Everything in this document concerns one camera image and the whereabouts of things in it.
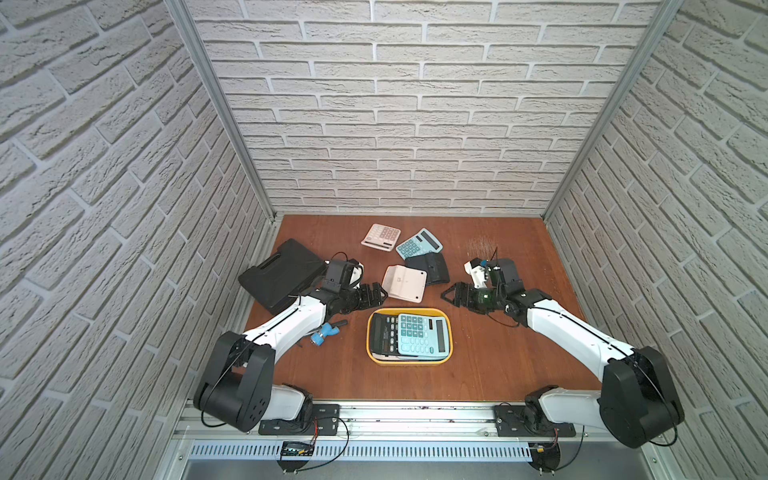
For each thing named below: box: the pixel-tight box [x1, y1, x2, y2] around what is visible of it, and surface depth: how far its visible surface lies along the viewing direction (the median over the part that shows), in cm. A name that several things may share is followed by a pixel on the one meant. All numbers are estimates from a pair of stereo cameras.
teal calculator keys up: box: [396, 227, 444, 260], surface depth 109 cm
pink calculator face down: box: [382, 264, 428, 304], surface depth 99 cm
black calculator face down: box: [405, 252, 450, 286], surface depth 102 cm
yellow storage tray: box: [366, 308, 454, 366], surface depth 83 cm
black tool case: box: [238, 238, 326, 313], surface depth 99 cm
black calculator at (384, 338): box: [370, 313, 400, 356], surface depth 84 cm
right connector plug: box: [529, 442, 561, 476], surface depth 71 cm
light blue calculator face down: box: [398, 313, 449, 360], surface depth 83 cm
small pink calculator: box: [360, 223, 401, 252], surface depth 112 cm
